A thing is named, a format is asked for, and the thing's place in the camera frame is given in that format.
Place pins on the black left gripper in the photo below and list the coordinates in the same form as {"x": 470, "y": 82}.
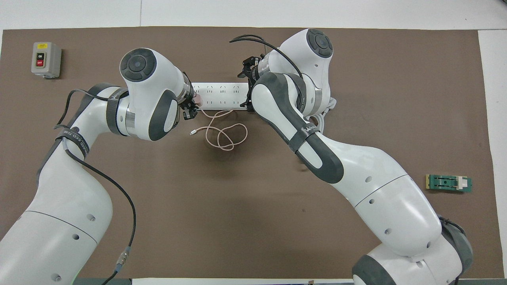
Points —
{"x": 187, "y": 102}

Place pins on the grey on-off switch box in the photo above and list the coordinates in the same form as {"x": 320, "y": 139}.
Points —
{"x": 46, "y": 59}

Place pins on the pink charger adapter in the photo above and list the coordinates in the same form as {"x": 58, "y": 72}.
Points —
{"x": 200, "y": 100}

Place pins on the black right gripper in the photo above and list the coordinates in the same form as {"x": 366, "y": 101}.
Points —
{"x": 253, "y": 75}

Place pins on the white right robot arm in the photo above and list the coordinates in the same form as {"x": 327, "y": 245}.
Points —
{"x": 376, "y": 190}

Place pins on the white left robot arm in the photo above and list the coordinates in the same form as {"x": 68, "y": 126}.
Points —
{"x": 71, "y": 206}

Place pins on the brown table mat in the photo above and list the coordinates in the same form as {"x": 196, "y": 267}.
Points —
{"x": 237, "y": 221}

